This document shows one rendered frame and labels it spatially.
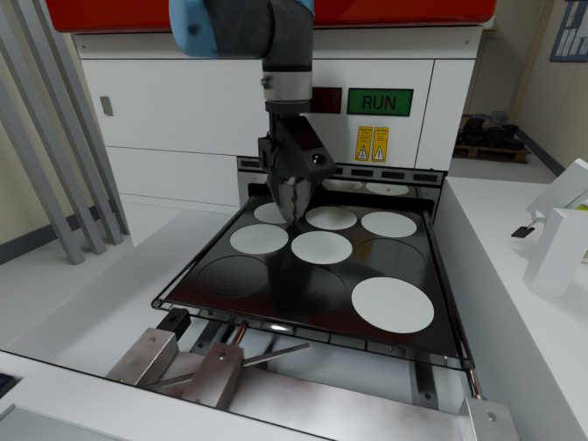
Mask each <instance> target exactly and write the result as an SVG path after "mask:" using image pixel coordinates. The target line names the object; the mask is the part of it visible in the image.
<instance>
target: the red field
mask: <svg viewBox="0 0 588 441"><path fill-rule="evenodd" d="M309 102H311V111H333V112H339V102H340V91H339V90H335V89H313V90H312V98H311V99H310V100H309Z"/></svg>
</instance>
